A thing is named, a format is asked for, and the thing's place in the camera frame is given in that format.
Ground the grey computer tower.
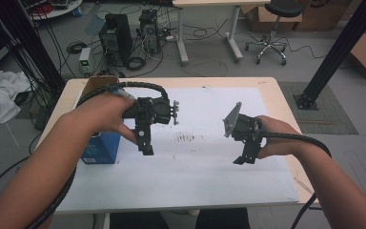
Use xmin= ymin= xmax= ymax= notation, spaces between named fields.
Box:
xmin=138 ymin=9 xmax=162 ymax=55

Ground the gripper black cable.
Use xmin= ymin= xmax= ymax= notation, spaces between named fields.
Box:
xmin=25 ymin=81 xmax=171 ymax=229
xmin=259 ymin=131 xmax=334 ymax=229

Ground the person's right leg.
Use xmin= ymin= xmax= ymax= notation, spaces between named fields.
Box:
xmin=194 ymin=207 xmax=253 ymax=229

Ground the person's leg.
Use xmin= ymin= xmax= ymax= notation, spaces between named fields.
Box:
xmin=194 ymin=207 xmax=253 ymax=229
xmin=109 ymin=211 xmax=170 ymax=229

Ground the blue cardboard box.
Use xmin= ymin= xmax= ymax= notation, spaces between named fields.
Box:
xmin=80 ymin=74 xmax=122 ymax=166

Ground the large brown cardboard box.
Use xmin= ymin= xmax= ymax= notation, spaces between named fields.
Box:
xmin=293 ymin=0 xmax=354 ymax=32

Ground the black swivel stool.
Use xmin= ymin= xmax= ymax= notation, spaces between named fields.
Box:
xmin=244 ymin=0 xmax=305 ymax=67

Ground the coiled black cable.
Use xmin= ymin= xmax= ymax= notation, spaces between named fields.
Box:
xmin=66 ymin=40 xmax=89 ymax=54
xmin=125 ymin=55 xmax=148 ymax=72

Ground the person's left leg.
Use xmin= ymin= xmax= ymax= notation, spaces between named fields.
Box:
xmin=109 ymin=211 xmax=170 ymax=229

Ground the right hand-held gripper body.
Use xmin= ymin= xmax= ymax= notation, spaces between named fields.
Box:
xmin=231 ymin=113 xmax=264 ymax=166

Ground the round white table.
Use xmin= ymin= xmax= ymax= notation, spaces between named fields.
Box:
xmin=18 ymin=0 xmax=84 ymax=21

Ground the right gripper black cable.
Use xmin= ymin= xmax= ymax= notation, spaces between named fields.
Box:
xmin=259 ymin=131 xmax=334 ymax=229

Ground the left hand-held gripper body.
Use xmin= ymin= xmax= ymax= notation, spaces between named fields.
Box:
xmin=123 ymin=96 xmax=173 ymax=157

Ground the black computer tower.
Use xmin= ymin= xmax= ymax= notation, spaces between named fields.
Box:
xmin=97 ymin=12 xmax=134 ymax=68

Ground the white desk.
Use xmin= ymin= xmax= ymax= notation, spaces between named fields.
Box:
xmin=172 ymin=0 xmax=272 ymax=67

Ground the dark floor mat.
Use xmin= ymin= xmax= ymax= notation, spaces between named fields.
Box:
xmin=277 ymin=81 xmax=359 ymax=135

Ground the person's right hand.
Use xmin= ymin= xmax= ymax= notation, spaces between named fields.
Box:
xmin=254 ymin=114 xmax=303 ymax=160

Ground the white cloth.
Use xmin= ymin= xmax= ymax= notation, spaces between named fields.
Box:
xmin=0 ymin=69 xmax=31 ymax=128

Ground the black metal post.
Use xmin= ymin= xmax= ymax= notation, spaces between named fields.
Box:
xmin=0 ymin=0 xmax=68 ymax=96
xmin=293 ymin=0 xmax=366 ymax=111

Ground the white power supply unit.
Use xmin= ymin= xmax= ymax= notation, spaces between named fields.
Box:
xmin=78 ymin=47 xmax=92 ymax=76

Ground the person's left hand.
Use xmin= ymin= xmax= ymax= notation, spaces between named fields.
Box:
xmin=71 ymin=93 xmax=138 ymax=145

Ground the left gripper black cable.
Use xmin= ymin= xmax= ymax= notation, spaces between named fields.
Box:
xmin=25 ymin=81 xmax=171 ymax=229

